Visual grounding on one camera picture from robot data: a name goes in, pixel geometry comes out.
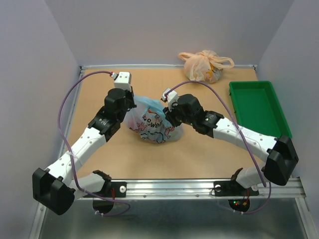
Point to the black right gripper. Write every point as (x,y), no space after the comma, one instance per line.
(170,116)

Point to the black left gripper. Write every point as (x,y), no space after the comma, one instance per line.
(130,95)

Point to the blue printed plastic bag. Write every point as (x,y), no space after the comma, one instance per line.
(148,120)

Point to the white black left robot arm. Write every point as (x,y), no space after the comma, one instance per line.
(57,186)

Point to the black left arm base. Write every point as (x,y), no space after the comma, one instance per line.
(117,189)

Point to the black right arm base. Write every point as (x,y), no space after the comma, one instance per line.
(239,196)

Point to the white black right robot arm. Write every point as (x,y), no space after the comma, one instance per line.
(278,154)

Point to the orange knotted plastic bag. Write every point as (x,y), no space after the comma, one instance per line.
(205,66)

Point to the green plastic tray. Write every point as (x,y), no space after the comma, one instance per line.
(256,107)

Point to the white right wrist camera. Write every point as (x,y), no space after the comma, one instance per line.
(170,97)

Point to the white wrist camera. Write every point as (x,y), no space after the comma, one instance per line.
(122,80)
(170,97)

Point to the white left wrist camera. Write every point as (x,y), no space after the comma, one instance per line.
(122,80)

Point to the aluminium frame rail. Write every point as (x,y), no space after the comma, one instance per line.
(184,189)

